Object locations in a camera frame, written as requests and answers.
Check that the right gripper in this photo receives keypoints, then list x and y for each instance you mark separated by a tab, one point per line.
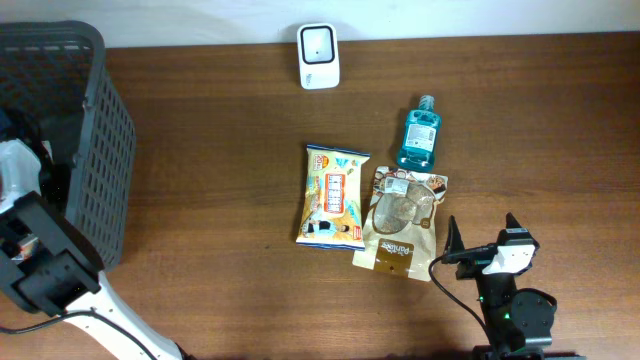
473	260

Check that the beige cookie pouch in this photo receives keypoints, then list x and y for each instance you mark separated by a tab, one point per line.
399	231

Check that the teal mouthwash bottle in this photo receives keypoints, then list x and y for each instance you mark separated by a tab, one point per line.
422	126

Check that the yellow snack bag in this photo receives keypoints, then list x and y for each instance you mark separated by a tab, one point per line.
332	215

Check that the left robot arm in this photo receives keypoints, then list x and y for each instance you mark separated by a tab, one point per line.
48	266

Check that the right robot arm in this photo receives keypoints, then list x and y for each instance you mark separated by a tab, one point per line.
517	322

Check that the white barcode scanner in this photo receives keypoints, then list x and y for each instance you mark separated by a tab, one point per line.
318	55

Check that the grey plastic mesh basket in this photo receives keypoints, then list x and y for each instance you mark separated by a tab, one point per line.
54	74

